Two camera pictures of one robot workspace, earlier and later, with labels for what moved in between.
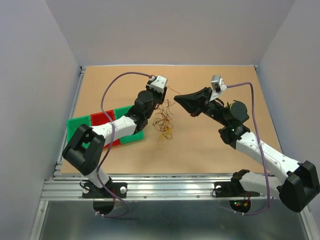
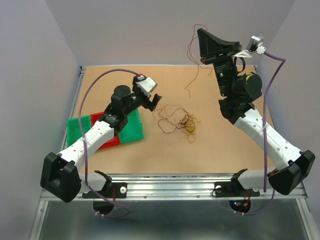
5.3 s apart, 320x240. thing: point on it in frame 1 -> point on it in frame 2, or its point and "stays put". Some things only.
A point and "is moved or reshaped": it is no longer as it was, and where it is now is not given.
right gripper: x=195 y=102 -> x=210 y=45
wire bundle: x=164 y=123 is moved or reshaped
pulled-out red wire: x=174 y=90 -> x=192 y=59
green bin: x=73 y=124 stays put
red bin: x=99 y=118 stays put
